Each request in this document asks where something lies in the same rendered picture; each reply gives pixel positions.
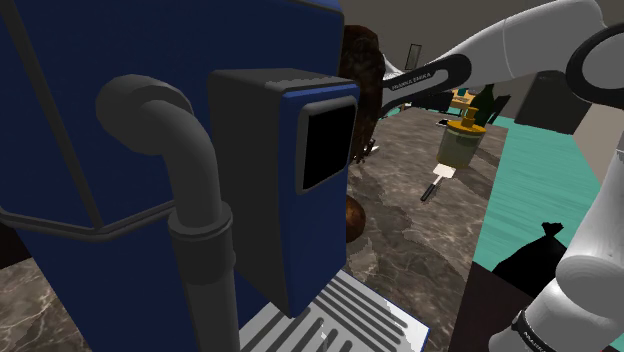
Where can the dark brown figure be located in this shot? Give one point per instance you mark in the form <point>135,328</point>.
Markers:
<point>363,83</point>

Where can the brown round loaf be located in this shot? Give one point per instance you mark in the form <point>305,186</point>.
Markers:
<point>354,219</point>

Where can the wall picture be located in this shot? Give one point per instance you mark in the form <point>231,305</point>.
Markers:
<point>413,56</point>

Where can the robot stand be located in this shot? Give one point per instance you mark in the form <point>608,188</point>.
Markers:
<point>480,319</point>

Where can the black cabinet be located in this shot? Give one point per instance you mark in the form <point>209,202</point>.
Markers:
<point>553,102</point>

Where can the dark green bottle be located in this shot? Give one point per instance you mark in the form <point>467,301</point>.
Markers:
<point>483,105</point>

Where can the soap dispenser with yellow pump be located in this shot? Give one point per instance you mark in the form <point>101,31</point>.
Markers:
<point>458,146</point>

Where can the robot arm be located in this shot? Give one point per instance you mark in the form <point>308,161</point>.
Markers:
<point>546,39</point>

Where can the blue coffee machine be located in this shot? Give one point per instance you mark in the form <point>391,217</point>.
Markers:
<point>122,161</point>

